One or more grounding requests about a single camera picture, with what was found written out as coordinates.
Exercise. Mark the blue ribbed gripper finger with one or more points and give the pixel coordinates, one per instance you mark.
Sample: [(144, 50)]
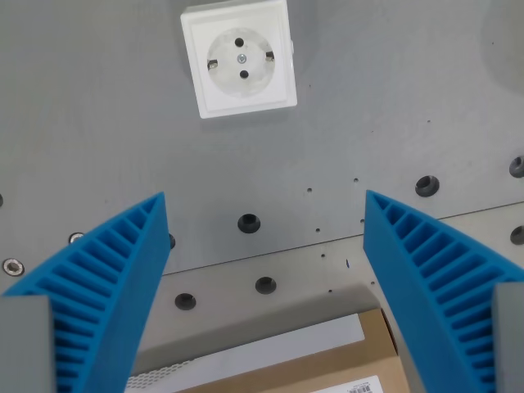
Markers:
[(123, 262), (409, 266)]

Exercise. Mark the silver hex socket screw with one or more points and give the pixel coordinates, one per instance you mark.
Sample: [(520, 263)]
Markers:
[(12, 266), (75, 237)]

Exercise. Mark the brown cardboard box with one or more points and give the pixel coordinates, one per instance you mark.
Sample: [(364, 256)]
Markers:
[(335, 368)]

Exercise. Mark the white wall power socket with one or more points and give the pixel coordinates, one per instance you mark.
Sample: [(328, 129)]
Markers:
[(241, 61)]

